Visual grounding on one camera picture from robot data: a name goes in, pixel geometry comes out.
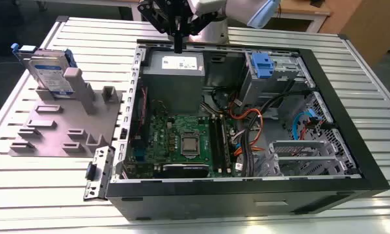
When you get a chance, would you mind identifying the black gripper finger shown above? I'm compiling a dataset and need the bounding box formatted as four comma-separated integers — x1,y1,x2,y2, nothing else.
178,12,218,54
137,0,179,54

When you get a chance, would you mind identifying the hard disk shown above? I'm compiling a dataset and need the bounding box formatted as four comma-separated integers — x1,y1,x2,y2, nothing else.
10,43,77,98

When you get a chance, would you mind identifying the metal disk bay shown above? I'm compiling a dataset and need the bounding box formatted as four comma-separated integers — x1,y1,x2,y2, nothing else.
267,140,362,177

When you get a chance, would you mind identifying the grey power supply unit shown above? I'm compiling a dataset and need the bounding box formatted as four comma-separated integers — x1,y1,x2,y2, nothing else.
139,50,205,117

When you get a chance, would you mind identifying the blue plastic drive latch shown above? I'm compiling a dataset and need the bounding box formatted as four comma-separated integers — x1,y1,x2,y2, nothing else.
251,52,275,79

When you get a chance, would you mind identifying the metal optical drive cage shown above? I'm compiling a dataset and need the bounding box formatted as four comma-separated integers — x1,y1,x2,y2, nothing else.
239,51,314,108

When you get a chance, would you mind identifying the green motherboard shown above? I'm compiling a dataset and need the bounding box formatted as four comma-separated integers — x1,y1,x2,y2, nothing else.
121,113,244,178

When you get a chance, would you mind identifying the silver CPU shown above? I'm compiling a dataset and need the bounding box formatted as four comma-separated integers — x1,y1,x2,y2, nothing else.
182,137,199,151

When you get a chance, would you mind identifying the black RAM slot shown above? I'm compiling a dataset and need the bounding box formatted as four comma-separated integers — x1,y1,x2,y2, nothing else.
218,114,231,173
210,115,225,173

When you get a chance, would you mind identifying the grey parts rack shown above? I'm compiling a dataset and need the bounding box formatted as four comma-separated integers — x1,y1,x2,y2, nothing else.
6,67,123,158

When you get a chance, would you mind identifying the CPU socket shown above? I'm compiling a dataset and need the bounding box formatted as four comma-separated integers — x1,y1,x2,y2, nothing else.
178,131,203,160

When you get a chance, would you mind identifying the black graphics card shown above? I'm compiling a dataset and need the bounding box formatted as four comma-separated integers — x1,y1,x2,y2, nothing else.
151,163,211,178

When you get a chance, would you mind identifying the brown wooden cabinet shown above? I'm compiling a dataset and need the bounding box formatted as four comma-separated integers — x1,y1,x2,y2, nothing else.
318,0,390,66

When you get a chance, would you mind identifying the black open PC case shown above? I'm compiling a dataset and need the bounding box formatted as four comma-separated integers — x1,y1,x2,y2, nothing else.
105,38,390,221

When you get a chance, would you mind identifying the orange wire bundle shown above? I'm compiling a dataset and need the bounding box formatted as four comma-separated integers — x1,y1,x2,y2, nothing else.
228,108,263,156

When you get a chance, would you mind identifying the blue data wire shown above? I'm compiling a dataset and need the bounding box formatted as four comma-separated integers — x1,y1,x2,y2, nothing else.
291,109,324,141

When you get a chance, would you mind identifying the hinged metal slot bracket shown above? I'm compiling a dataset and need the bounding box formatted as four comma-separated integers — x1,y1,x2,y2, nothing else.
83,145,115,201

